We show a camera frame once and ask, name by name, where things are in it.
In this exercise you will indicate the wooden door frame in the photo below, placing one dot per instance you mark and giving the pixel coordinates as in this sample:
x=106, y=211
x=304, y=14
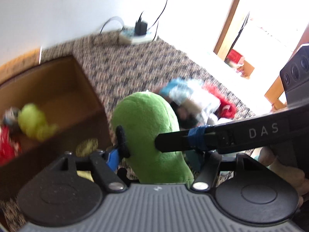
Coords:
x=226, y=26

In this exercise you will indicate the lime green yarn ball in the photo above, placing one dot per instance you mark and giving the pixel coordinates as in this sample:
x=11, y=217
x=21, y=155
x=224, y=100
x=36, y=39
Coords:
x=33, y=123

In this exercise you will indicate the white power strip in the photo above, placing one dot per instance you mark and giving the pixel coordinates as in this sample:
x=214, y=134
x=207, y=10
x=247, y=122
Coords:
x=128, y=37

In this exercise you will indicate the red box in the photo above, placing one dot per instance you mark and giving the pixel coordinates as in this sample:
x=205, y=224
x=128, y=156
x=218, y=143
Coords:
x=235, y=57

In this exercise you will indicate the grey white sock bundle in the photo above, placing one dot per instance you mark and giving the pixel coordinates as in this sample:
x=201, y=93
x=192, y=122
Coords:
x=10, y=117

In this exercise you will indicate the black power adapter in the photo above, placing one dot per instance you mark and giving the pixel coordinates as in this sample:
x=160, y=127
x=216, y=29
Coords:
x=141, y=28

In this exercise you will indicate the red fabric item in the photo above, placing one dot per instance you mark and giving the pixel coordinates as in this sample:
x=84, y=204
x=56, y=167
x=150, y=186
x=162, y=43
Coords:
x=9, y=148

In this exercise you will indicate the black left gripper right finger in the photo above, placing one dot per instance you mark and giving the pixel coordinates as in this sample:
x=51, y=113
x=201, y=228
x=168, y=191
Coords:
x=208, y=175

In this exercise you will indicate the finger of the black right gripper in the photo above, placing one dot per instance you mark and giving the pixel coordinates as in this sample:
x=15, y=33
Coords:
x=202, y=138

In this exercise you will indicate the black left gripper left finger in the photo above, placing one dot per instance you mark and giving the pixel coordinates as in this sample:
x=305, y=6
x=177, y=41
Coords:
x=103, y=169

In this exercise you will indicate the red white plush pile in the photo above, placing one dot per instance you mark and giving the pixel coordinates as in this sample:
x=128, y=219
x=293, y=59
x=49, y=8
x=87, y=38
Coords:
x=196, y=103

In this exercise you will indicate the green plush toy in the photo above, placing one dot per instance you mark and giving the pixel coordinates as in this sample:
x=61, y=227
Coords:
x=143, y=116

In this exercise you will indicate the patterned floral rug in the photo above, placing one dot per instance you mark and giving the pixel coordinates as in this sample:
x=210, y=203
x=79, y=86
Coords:
x=115, y=72

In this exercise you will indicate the brown cardboard box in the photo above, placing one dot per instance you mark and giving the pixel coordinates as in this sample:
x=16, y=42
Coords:
x=63, y=92

